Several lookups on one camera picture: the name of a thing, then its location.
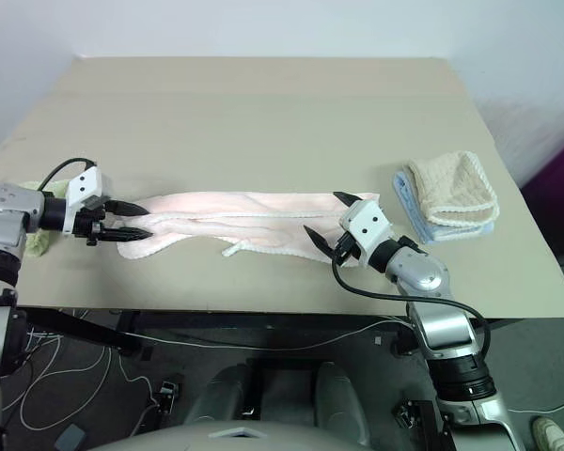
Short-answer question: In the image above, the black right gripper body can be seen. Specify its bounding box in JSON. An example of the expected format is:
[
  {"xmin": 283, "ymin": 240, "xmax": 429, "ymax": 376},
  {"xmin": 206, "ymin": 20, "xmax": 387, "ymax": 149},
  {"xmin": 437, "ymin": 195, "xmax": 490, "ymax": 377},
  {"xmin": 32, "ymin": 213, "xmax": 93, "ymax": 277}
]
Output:
[{"xmin": 331, "ymin": 232, "xmax": 364, "ymax": 269}]

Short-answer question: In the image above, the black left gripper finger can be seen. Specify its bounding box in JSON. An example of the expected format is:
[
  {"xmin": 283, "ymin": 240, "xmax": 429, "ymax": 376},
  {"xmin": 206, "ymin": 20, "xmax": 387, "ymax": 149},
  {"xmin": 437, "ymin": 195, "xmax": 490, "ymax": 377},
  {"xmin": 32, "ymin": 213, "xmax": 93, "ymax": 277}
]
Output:
[
  {"xmin": 102, "ymin": 225, "xmax": 155, "ymax": 241},
  {"xmin": 103, "ymin": 200, "xmax": 150, "ymax": 218}
]

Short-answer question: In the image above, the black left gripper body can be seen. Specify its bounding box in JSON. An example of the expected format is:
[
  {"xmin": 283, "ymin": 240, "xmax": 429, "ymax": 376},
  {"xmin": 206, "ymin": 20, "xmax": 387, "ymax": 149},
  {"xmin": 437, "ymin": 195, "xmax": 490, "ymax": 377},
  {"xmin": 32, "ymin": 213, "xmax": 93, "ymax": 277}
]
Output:
[{"xmin": 73, "ymin": 195, "xmax": 110, "ymax": 247}]

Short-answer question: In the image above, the pink towel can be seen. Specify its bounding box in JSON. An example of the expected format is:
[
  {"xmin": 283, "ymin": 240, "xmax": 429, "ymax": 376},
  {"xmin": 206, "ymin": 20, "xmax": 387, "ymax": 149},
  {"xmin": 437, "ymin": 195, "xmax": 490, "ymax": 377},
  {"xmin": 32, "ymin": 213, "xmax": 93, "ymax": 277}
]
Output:
[{"xmin": 116, "ymin": 189, "xmax": 382, "ymax": 270}]

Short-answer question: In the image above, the green towel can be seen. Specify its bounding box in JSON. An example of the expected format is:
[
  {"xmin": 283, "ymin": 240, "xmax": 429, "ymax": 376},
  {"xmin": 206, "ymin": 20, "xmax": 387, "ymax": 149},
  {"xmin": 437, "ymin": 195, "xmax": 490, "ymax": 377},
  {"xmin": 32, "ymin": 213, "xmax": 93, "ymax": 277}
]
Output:
[{"xmin": 19, "ymin": 178, "xmax": 71, "ymax": 258}]

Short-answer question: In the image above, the blue folded towel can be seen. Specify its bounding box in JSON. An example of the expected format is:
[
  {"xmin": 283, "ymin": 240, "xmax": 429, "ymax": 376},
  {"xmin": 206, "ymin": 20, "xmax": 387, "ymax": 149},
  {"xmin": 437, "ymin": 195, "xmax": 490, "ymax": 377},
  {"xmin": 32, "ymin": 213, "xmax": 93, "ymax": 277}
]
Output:
[{"xmin": 392, "ymin": 169, "xmax": 495, "ymax": 245}]

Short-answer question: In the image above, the cream folded towel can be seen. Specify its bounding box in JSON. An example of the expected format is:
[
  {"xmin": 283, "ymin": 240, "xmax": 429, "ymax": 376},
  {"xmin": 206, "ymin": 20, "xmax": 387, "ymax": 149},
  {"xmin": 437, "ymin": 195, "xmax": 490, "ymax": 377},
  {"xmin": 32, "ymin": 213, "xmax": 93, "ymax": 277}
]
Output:
[{"xmin": 406, "ymin": 149, "xmax": 501, "ymax": 228}]

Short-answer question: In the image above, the dark rounded robot leg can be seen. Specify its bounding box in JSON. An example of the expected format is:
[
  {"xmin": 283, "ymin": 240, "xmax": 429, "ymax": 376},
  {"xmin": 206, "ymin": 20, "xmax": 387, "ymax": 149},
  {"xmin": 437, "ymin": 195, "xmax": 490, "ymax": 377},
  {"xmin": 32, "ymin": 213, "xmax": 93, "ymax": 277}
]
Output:
[
  {"xmin": 313, "ymin": 361, "xmax": 373, "ymax": 447},
  {"xmin": 187, "ymin": 364, "xmax": 264, "ymax": 429}
]

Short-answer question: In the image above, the small grey floor box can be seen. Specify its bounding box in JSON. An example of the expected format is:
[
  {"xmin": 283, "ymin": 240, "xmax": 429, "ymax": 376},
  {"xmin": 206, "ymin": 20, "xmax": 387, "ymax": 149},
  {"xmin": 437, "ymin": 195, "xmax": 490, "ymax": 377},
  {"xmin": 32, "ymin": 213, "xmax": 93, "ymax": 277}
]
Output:
[{"xmin": 54, "ymin": 424, "xmax": 87, "ymax": 451}]

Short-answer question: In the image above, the grey robot torso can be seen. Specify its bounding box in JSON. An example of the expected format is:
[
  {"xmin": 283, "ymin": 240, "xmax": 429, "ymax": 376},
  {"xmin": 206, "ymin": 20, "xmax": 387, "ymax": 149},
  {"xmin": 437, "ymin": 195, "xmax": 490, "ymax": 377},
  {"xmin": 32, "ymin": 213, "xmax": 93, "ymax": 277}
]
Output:
[{"xmin": 87, "ymin": 419, "xmax": 361, "ymax": 451}]

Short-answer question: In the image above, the white shoe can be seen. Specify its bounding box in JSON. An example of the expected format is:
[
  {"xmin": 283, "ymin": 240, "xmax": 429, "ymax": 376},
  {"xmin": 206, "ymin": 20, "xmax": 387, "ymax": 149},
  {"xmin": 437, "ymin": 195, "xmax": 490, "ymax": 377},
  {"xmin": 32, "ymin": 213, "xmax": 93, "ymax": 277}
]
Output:
[{"xmin": 531, "ymin": 415, "xmax": 564, "ymax": 451}]

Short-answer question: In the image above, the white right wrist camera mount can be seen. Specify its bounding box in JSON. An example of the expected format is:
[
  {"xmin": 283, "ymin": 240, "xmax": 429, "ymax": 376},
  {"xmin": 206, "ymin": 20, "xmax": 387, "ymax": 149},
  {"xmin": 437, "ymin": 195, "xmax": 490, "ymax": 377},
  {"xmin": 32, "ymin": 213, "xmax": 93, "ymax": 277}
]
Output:
[{"xmin": 339, "ymin": 198, "xmax": 397, "ymax": 272}]

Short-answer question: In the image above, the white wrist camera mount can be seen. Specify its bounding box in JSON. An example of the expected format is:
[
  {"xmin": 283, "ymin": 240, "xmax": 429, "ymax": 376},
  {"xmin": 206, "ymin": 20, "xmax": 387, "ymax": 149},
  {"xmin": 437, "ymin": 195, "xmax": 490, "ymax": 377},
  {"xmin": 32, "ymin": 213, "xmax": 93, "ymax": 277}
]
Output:
[
  {"xmin": 339, "ymin": 198, "xmax": 397, "ymax": 272},
  {"xmin": 61, "ymin": 166, "xmax": 114, "ymax": 235}
]

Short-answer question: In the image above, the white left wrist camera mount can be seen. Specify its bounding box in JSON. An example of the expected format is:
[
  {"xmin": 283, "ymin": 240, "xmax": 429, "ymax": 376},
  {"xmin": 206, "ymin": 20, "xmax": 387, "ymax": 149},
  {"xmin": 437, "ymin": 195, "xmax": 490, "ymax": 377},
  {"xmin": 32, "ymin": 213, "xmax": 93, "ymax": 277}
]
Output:
[{"xmin": 61, "ymin": 166, "xmax": 114, "ymax": 235}]

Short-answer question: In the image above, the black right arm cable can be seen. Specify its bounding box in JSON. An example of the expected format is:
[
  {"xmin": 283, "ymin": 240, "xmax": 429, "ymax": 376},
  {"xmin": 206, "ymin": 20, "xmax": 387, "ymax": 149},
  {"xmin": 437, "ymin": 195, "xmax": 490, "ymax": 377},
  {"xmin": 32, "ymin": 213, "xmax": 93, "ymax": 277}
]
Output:
[{"xmin": 331, "ymin": 256, "xmax": 494, "ymax": 365}]

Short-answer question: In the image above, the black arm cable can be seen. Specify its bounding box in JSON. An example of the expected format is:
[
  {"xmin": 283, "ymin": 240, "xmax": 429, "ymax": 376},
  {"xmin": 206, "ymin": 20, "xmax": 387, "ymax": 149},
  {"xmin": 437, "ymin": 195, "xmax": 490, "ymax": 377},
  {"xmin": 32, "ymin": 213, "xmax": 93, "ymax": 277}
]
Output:
[
  {"xmin": 39, "ymin": 157, "xmax": 99, "ymax": 192},
  {"xmin": 331, "ymin": 256, "xmax": 494, "ymax": 365}
]

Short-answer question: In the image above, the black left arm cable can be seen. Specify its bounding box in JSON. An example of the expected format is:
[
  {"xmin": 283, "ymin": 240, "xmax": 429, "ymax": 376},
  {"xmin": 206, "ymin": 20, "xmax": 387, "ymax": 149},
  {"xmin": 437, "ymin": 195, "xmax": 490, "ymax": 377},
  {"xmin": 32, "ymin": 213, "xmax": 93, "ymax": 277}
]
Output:
[{"xmin": 39, "ymin": 157, "xmax": 99, "ymax": 192}]

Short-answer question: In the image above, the black table frame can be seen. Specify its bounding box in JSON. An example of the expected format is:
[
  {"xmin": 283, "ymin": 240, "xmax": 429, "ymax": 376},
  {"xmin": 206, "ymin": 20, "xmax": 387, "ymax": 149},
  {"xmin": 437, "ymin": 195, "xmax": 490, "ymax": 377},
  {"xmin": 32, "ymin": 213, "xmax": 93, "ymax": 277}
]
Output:
[{"xmin": 13, "ymin": 307, "xmax": 499, "ymax": 361}]

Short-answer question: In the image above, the thin white cable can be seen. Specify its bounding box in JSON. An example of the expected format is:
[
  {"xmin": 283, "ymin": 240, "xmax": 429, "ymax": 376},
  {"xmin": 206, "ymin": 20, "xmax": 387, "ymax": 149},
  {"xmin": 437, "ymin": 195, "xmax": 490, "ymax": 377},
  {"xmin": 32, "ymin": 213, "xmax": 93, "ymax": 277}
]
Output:
[{"xmin": 115, "ymin": 315, "xmax": 413, "ymax": 351}]

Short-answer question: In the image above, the looped white floor cable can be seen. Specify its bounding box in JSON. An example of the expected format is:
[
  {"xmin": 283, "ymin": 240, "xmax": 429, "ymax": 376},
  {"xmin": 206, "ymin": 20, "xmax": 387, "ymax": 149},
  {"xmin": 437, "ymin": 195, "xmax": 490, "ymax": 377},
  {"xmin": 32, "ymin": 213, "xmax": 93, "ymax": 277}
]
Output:
[{"xmin": 0, "ymin": 326, "xmax": 156, "ymax": 433}]

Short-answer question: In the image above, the black floor bracket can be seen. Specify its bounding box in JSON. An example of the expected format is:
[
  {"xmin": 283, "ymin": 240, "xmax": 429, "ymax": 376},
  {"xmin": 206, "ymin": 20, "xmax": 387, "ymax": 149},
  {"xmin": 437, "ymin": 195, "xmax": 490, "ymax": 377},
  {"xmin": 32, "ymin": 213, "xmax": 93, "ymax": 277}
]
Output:
[
  {"xmin": 392, "ymin": 398, "xmax": 455, "ymax": 451},
  {"xmin": 155, "ymin": 379, "xmax": 179, "ymax": 415}
]

